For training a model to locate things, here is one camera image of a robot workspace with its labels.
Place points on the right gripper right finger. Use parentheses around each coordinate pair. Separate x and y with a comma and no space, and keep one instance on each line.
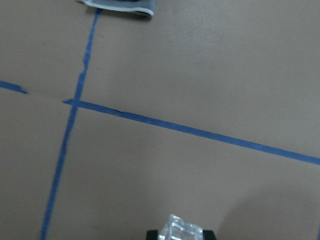
(206,234)

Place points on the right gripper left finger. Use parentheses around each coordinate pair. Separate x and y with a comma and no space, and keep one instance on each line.
(153,234)

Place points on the clear ice cube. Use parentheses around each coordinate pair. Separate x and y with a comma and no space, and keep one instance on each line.
(177,228)

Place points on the grey folded cloth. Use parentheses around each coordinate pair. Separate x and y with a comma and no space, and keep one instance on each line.
(138,7)

